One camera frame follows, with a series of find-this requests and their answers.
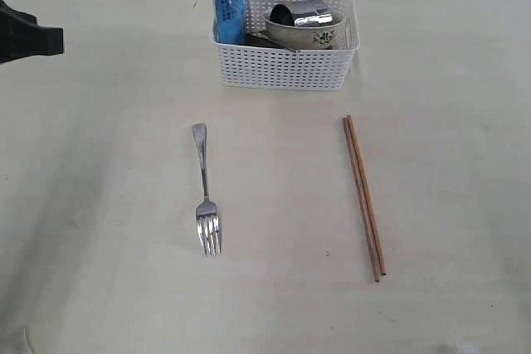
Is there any silver metal knife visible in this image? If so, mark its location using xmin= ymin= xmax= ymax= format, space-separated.
xmin=247 ymin=31 xmax=299 ymax=53

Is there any wooden chopstick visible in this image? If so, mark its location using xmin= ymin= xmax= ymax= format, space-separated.
xmin=346 ymin=115 xmax=387 ymax=276
xmin=343 ymin=118 xmax=381 ymax=282

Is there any floral ceramic bowl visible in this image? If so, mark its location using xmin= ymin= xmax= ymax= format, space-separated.
xmin=263 ymin=10 xmax=346 ymax=50

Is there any white perforated plastic basket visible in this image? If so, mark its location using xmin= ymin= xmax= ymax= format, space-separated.
xmin=211 ymin=0 xmax=359 ymax=91

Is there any dark flat plate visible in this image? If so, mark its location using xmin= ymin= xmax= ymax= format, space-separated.
xmin=245 ymin=34 xmax=285 ymax=49

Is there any silver metal fork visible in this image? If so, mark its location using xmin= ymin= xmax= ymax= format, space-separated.
xmin=192 ymin=123 xmax=222 ymax=258

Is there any blue snack packet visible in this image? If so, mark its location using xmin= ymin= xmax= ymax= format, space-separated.
xmin=213 ymin=0 xmax=246 ymax=46

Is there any shiny steel cup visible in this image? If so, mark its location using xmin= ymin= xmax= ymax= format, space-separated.
xmin=269 ymin=0 xmax=333 ymax=27

